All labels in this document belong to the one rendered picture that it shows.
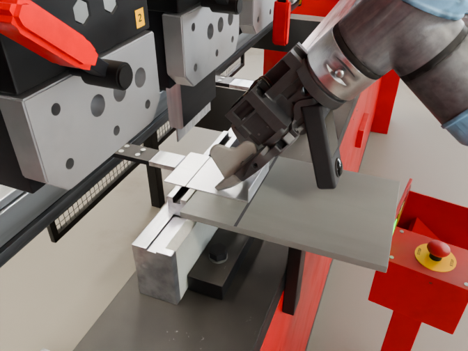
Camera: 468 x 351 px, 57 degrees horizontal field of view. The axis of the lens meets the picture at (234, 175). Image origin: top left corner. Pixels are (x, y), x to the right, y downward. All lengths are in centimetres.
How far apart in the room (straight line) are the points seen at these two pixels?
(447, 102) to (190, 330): 41
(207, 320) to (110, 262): 138
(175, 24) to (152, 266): 31
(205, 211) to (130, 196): 175
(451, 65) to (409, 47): 4
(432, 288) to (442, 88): 48
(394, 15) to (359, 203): 26
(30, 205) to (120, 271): 122
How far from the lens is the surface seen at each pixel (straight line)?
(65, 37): 25
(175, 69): 46
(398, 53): 46
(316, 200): 60
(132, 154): 69
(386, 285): 90
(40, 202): 75
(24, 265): 208
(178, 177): 63
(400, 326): 108
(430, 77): 47
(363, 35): 46
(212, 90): 61
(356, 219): 58
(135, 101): 38
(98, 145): 35
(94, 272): 194
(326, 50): 48
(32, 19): 24
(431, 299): 89
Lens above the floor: 136
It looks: 35 degrees down
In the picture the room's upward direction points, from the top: straight up
